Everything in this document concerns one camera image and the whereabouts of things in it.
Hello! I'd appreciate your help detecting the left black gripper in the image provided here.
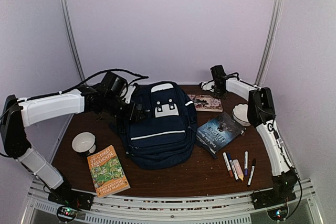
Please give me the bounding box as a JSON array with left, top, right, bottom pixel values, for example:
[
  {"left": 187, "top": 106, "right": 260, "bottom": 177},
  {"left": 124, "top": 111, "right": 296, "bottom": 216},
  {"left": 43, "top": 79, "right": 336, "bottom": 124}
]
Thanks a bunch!
[{"left": 103, "top": 94, "right": 148, "bottom": 123}]

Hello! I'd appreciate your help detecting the pink illustrated paperback book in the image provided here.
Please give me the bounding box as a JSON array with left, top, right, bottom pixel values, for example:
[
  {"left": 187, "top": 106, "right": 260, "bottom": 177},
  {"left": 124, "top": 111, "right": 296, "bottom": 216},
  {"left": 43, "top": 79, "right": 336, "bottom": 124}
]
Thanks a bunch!
[{"left": 188, "top": 94, "right": 223, "bottom": 112}]

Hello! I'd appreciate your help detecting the navy blue student backpack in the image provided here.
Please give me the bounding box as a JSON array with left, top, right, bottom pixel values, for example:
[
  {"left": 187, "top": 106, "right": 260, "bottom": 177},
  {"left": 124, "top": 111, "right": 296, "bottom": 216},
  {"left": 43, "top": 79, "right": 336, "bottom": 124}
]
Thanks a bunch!
[{"left": 108, "top": 81, "right": 197, "bottom": 170}]

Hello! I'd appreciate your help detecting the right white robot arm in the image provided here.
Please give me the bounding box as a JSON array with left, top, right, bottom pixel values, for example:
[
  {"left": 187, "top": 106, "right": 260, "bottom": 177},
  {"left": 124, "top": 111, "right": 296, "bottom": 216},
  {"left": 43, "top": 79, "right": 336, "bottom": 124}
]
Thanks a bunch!
[{"left": 200, "top": 76, "right": 299, "bottom": 208}]

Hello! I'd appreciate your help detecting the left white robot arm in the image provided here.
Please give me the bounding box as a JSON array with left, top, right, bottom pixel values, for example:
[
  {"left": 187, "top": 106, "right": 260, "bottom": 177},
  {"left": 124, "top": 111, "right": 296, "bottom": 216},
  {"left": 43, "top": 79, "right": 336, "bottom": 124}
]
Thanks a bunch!
[{"left": 1, "top": 83, "right": 148, "bottom": 205}]

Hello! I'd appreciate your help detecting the white scalloped ceramic bowl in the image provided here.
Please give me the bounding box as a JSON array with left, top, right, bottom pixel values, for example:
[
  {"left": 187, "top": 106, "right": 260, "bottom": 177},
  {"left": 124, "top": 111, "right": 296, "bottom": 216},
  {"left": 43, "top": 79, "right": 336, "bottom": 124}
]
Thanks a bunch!
[{"left": 232, "top": 104, "right": 251, "bottom": 127}]

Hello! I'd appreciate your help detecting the white cup with black base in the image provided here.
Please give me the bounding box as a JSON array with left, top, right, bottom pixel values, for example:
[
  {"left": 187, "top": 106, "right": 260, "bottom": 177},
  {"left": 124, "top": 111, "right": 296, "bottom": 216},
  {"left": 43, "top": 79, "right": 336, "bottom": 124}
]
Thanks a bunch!
[{"left": 71, "top": 132, "right": 96, "bottom": 157}]

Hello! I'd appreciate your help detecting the dark blue Wuthering Heights book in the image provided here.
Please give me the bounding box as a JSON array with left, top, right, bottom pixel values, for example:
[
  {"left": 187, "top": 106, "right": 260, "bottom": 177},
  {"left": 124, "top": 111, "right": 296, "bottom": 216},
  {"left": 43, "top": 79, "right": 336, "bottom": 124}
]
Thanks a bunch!
[{"left": 196, "top": 112, "right": 246, "bottom": 154}]

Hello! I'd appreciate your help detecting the orange Treehouse paperback book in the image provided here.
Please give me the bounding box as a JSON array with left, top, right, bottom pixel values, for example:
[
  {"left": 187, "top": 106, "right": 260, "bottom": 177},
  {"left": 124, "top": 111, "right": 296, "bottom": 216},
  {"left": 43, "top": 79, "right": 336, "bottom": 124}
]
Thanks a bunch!
[{"left": 87, "top": 145, "right": 131, "bottom": 198}]

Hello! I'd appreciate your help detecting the blue capped white marker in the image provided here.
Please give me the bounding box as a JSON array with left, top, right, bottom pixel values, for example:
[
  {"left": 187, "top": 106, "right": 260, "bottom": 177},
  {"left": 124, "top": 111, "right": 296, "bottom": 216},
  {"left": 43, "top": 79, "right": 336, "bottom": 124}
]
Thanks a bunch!
[{"left": 227, "top": 153, "right": 239, "bottom": 181}]

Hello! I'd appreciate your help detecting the purple capped white marker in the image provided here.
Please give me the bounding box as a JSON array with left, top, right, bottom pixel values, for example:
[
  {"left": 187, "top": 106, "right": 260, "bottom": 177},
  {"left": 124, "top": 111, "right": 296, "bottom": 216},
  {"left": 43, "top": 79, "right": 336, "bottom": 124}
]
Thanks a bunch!
[{"left": 244, "top": 151, "right": 248, "bottom": 176}]

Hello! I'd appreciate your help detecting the brown capped white marker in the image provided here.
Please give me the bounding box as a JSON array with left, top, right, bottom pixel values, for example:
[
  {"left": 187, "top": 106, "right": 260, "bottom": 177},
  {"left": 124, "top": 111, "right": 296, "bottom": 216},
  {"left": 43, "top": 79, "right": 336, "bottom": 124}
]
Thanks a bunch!
[{"left": 223, "top": 152, "right": 233, "bottom": 177}]

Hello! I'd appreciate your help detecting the pink and yellow highlighter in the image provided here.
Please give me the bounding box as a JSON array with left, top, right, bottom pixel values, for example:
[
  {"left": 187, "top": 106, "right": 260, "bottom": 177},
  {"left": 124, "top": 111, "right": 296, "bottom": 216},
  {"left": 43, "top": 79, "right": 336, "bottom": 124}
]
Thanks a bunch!
[{"left": 233, "top": 159, "right": 244, "bottom": 181}]

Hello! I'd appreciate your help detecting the black marker pen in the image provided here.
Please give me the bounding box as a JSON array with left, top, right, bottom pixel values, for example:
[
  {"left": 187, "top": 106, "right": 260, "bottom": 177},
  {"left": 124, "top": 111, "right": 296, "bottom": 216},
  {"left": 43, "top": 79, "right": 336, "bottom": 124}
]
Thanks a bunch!
[{"left": 247, "top": 158, "right": 257, "bottom": 187}]

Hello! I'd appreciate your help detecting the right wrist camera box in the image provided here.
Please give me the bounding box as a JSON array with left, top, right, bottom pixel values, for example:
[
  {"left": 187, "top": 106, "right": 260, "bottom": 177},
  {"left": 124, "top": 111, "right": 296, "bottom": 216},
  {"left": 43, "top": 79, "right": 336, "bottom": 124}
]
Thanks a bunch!
[{"left": 210, "top": 65, "right": 226, "bottom": 80}]

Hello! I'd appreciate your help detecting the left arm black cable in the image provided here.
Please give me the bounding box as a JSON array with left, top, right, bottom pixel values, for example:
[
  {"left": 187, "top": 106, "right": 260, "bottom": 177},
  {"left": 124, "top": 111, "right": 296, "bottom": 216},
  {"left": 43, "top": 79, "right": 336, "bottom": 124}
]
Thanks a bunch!
[{"left": 59, "top": 68, "right": 149, "bottom": 95}]

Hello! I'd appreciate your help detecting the right aluminium frame post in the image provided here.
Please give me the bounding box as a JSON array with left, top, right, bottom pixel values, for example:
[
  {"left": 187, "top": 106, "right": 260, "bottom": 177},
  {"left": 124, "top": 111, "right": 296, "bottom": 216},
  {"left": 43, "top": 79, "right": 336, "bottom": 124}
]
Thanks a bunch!
[{"left": 255, "top": 0, "right": 284, "bottom": 87}]

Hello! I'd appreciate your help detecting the aluminium frame post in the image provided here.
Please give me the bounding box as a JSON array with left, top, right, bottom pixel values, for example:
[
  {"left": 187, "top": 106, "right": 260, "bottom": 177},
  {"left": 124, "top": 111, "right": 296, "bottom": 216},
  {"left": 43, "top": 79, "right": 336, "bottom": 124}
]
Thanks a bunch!
[
  {"left": 60, "top": 0, "right": 85, "bottom": 81},
  {"left": 255, "top": 0, "right": 284, "bottom": 87}
]

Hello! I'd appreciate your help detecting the front aluminium rail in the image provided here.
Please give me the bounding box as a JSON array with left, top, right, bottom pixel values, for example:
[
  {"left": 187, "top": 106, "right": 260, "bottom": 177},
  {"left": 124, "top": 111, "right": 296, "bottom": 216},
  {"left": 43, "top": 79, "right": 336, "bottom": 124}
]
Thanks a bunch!
[{"left": 20, "top": 178, "right": 325, "bottom": 224}]

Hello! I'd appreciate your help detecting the left aluminium frame post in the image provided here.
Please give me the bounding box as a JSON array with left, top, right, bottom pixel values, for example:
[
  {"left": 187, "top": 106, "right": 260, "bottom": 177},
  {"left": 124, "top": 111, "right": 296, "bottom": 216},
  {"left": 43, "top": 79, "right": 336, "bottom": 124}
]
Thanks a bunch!
[{"left": 60, "top": 0, "right": 85, "bottom": 81}]

